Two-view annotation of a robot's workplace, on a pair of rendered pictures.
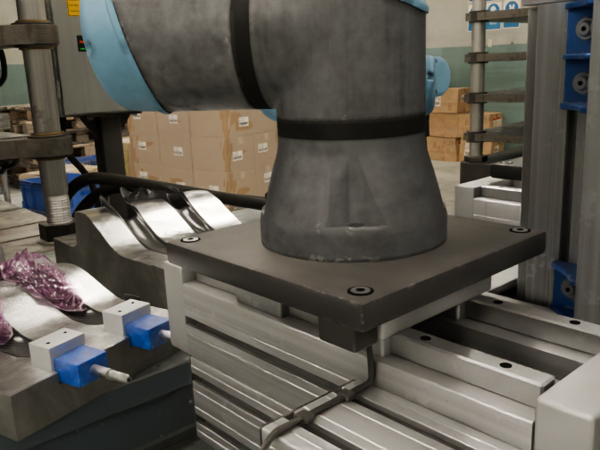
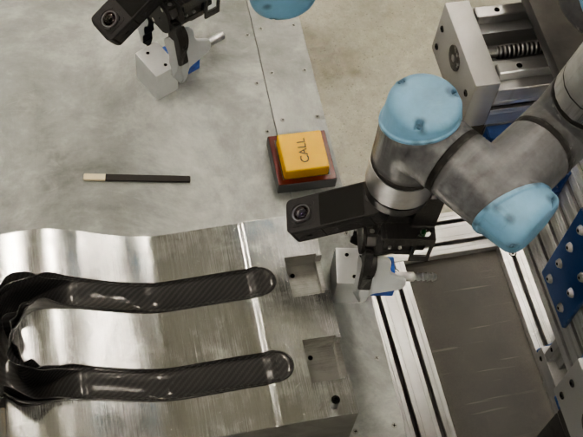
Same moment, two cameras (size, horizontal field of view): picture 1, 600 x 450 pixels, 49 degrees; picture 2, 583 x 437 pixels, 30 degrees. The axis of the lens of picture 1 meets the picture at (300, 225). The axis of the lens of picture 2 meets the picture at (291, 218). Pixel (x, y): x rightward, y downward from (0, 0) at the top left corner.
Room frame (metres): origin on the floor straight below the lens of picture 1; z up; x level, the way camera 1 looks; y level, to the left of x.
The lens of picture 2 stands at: (0.83, 0.62, 2.03)
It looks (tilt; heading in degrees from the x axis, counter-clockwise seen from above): 59 degrees down; 291
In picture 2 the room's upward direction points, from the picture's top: 10 degrees clockwise
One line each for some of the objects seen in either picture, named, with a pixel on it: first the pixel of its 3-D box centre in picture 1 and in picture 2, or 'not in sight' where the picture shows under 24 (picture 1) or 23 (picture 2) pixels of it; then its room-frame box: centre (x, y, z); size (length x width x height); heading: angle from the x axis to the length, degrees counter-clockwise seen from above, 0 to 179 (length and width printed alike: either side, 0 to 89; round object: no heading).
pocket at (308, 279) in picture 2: not in sight; (305, 282); (1.02, 0.05, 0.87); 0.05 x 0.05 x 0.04; 41
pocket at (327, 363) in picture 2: not in sight; (324, 364); (0.95, 0.13, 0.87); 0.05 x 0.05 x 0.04; 41
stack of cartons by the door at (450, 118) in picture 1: (464, 124); not in sight; (7.58, -1.96, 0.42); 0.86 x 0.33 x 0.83; 45
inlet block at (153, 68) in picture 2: not in sight; (185, 55); (1.34, -0.19, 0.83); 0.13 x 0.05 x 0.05; 68
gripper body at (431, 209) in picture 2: not in sight; (396, 211); (0.95, -0.03, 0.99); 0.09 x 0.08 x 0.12; 31
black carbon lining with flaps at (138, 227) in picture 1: (170, 219); (132, 335); (1.14, 0.23, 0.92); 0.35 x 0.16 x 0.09; 41
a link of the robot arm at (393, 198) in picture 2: not in sight; (402, 170); (0.96, -0.02, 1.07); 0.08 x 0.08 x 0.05
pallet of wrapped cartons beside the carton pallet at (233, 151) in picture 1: (203, 154); not in sight; (5.45, 0.78, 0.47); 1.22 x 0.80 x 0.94; 49
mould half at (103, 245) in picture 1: (173, 242); (120, 346); (1.16, 0.23, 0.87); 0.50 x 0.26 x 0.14; 41
